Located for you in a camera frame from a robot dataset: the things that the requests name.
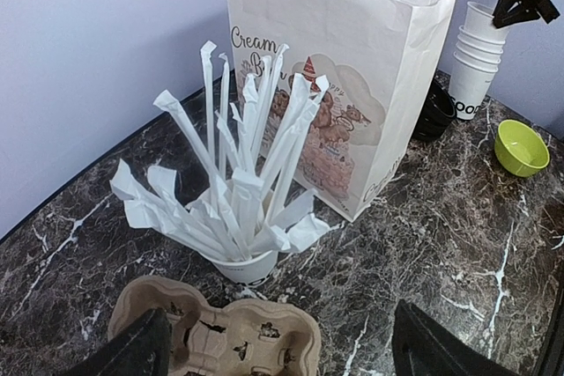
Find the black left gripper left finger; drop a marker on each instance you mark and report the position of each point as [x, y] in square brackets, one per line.
[143, 348]

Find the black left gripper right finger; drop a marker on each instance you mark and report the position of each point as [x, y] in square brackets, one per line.
[421, 346]

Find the stack of white paper cups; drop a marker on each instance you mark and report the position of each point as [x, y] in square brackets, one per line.
[477, 56]

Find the cardboard cup carrier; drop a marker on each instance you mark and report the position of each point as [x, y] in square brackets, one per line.
[246, 337]

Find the paper cup holding straws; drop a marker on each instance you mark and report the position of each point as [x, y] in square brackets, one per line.
[252, 273]

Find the stack of black lids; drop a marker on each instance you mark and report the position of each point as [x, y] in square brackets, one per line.
[437, 113]

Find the green bowl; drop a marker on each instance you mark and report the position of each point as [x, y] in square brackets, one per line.
[520, 149]

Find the white paper bag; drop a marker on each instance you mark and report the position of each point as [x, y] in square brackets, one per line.
[379, 57]

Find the bundle of wrapped straws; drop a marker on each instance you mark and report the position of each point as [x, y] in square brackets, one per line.
[244, 212]

